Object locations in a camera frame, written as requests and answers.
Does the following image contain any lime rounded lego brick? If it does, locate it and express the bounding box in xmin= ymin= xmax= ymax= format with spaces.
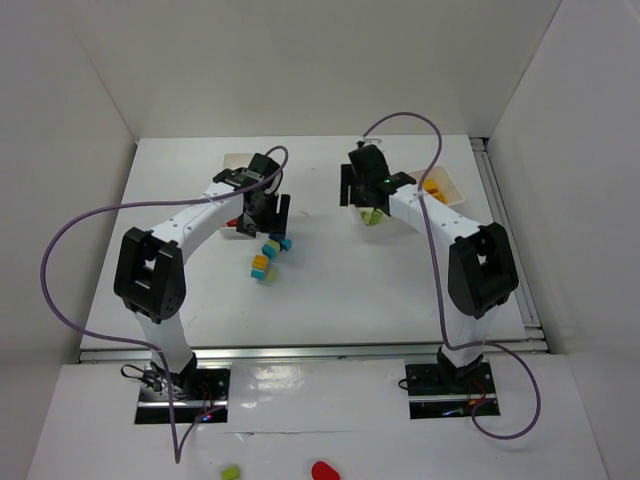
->
xmin=361 ymin=211 xmax=372 ymax=225

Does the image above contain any yellow butterfly lego brick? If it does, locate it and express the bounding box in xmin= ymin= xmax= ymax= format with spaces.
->
xmin=423 ymin=178 xmax=439 ymax=195

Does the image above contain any small lime lego brick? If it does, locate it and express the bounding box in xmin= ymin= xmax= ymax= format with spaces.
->
xmin=368 ymin=210 xmax=384 ymax=226

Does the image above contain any teal and lime lego stack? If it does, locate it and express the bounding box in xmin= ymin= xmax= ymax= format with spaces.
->
xmin=262 ymin=239 xmax=281 ymax=260

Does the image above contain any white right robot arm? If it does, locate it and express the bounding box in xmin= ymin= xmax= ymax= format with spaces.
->
xmin=340 ymin=141 xmax=519 ymax=387

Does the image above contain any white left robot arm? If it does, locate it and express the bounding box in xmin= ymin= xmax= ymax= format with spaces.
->
xmin=114 ymin=153 xmax=290 ymax=390

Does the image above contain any teal lime yellow lego cluster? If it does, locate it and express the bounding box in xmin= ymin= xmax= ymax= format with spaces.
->
xmin=250 ymin=255 xmax=277 ymax=283

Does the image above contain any white left sorting tray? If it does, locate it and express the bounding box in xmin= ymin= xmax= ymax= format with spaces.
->
xmin=217 ymin=151 xmax=261 ymax=241

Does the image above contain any white sorting tray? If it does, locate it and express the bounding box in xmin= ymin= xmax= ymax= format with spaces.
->
xmin=217 ymin=151 xmax=261 ymax=241
xmin=355 ymin=164 xmax=466 ymax=245

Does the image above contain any white right sorting tray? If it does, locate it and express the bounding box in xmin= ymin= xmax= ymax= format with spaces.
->
xmin=355 ymin=164 xmax=466 ymax=245

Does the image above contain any lime lego on front ledge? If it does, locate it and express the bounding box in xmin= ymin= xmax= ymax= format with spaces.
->
xmin=220 ymin=465 xmax=241 ymax=480

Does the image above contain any red piece on front ledge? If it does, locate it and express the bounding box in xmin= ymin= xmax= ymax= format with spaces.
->
xmin=311 ymin=461 xmax=341 ymax=480

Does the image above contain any aluminium front rail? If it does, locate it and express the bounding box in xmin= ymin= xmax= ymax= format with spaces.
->
xmin=77 ymin=340 xmax=550 ymax=365

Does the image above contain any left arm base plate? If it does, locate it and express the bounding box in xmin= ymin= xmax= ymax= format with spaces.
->
xmin=134 ymin=363 xmax=232 ymax=426

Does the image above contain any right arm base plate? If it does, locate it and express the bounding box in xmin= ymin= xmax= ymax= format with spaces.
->
xmin=398 ymin=362 xmax=500 ymax=420

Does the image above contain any aluminium side rail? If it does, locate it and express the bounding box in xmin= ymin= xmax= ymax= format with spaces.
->
xmin=469 ymin=137 xmax=546 ymax=343

